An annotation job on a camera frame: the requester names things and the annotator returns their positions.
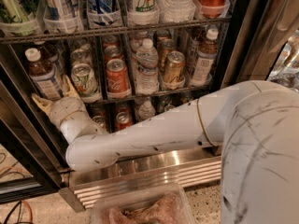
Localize small water bottle bottom shelf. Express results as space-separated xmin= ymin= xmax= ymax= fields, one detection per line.
xmin=138 ymin=100 xmax=155 ymax=120

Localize white green soda bottle top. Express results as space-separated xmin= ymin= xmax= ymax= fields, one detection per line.
xmin=127 ymin=0 xmax=159 ymax=25

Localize clear water bottle top shelf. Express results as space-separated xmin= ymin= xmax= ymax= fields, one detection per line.
xmin=157 ymin=0 xmax=196 ymax=23

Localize brown tea bottle right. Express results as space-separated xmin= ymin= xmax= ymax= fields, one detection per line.
xmin=190 ymin=27 xmax=219 ymax=87

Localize right glass fridge door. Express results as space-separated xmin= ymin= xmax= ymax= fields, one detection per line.
xmin=211 ymin=0 xmax=299 ymax=91

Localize clear plastic food container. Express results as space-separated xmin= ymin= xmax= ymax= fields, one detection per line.
xmin=92 ymin=183 xmax=195 ymax=224

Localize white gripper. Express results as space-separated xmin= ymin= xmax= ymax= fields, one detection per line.
xmin=31 ymin=75 xmax=100 ymax=143

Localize clear water bottle shelf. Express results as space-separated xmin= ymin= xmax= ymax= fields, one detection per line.
xmin=157 ymin=0 xmax=196 ymax=23
xmin=135 ymin=38 xmax=159 ymax=95

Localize red cola can front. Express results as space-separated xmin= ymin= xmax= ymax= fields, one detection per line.
xmin=106 ymin=59 xmax=132 ymax=99

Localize gold soda can front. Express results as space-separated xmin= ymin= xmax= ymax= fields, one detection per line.
xmin=162 ymin=50 xmax=185 ymax=90

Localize green bottle top left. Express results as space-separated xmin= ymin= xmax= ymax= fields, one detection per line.
xmin=0 ymin=0 xmax=45 ymax=36

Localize clear water bottle middle shelf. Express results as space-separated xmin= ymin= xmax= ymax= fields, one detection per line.
xmin=135 ymin=38 xmax=159 ymax=95

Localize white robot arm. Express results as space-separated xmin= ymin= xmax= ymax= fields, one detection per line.
xmin=32 ymin=80 xmax=299 ymax=224

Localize white green soda can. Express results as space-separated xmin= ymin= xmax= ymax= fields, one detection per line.
xmin=71 ymin=63 xmax=102 ymax=103

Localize blue white bottle top shelf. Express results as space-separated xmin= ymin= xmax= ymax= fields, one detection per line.
xmin=87 ymin=0 xmax=121 ymax=29

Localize red cola can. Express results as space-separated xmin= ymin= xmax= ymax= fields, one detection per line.
xmin=104 ymin=46 xmax=124 ymax=63
xmin=106 ymin=59 xmax=132 ymax=99

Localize gold can bottom shelf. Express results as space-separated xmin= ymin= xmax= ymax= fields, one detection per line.
xmin=93 ymin=116 xmax=107 ymax=131

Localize wire upper shelf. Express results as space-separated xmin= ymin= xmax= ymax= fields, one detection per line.
xmin=0 ymin=15 xmax=232 ymax=45

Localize orange and black floor cables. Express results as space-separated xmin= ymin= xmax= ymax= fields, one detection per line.
xmin=2 ymin=199 xmax=34 ymax=224

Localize silver blue bottle top shelf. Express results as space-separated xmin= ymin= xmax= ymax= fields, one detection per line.
xmin=43 ymin=0 xmax=83 ymax=34

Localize red can bottom shelf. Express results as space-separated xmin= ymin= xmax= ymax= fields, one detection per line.
xmin=116 ymin=112 xmax=133 ymax=131

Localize brown tea bottle white cap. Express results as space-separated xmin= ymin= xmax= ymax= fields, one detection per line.
xmin=25 ymin=48 xmax=63 ymax=101

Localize gold soda can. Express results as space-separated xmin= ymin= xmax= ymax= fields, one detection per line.
xmin=162 ymin=50 xmax=185 ymax=90
xmin=159 ymin=38 xmax=176 ymax=71

